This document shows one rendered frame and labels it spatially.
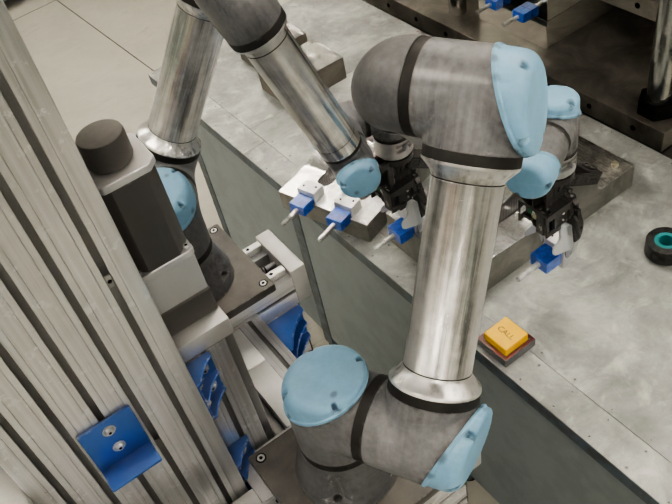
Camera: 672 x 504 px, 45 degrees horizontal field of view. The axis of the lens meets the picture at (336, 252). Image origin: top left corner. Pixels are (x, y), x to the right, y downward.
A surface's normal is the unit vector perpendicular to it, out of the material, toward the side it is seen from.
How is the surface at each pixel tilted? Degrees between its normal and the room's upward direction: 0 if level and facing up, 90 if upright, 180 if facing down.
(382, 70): 45
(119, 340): 90
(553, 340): 0
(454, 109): 57
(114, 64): 0
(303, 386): 8
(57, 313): 90
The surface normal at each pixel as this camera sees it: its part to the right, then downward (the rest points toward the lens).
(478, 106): -0.43, 0.24
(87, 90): -0.16, -0.69
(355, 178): 0.22, 0.68
